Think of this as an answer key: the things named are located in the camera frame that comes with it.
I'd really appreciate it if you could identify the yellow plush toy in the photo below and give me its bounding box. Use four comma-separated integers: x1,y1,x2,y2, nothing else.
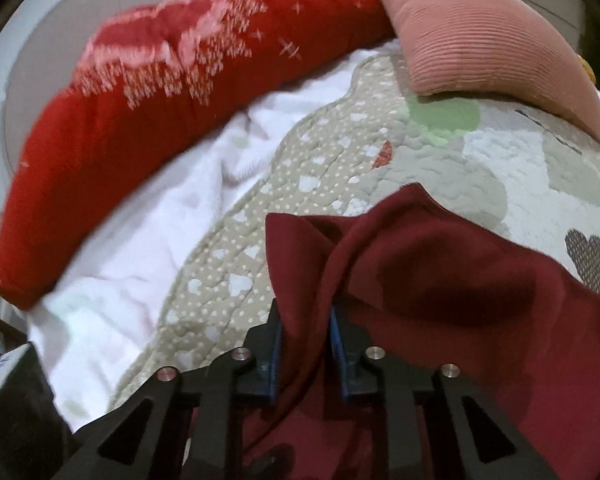
579,55,597,86

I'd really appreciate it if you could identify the white fluffy blanket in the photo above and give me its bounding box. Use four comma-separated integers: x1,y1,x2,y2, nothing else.
27,40,399,429

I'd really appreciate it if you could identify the round grey headboard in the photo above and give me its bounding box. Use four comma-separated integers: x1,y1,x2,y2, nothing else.
1,0,162,174

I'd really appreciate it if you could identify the dark red small sweater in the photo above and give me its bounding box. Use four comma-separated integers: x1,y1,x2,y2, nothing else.
242,184,600,479

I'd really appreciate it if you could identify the pink ribbed cushion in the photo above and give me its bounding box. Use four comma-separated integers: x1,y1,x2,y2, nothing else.
381,0,600,144

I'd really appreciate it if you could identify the patchwork quilted bedspread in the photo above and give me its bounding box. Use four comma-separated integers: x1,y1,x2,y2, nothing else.
110,54,600,406

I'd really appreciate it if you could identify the long red patterned bolster pillow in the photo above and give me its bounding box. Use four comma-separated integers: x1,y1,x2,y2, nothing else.
0,0,393,310

